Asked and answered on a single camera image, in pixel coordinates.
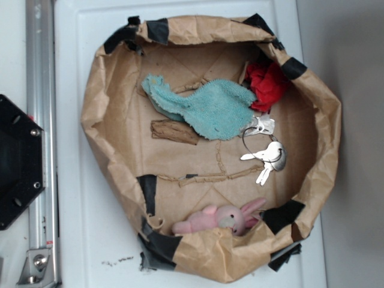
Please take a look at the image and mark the aluminium extrusion rail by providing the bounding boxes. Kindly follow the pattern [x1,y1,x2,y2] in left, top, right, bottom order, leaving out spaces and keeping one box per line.
[26,1,61,287]

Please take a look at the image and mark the brown cardboard roll piece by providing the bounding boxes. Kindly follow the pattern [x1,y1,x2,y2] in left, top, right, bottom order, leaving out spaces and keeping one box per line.
[151,119,200,145]

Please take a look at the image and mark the silver keys on ring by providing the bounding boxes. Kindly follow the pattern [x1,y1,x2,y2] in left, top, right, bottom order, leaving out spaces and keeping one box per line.
[239,112,287,186]

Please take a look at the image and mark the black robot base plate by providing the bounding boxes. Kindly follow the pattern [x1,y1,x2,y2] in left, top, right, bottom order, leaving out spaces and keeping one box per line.
[0,94,44,231]

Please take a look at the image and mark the pink plush bunny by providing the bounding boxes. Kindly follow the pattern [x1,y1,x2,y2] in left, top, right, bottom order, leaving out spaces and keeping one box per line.
[172,197,267,236]

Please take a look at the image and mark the red crumpled cloth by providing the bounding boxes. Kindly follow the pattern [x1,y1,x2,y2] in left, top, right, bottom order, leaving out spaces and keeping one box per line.
[245,61,291,112]

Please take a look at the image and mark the brown paper bag bin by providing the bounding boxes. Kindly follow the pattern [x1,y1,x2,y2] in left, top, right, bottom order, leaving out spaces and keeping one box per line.
[81,15,341,283]

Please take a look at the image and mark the light blue terry cloth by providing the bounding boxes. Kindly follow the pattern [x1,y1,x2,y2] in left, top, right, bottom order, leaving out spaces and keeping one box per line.
[142,74,256,140]

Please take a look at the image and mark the metal corner bracket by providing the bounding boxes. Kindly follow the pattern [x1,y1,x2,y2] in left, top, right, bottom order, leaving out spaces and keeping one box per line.
[16,248,56,288]

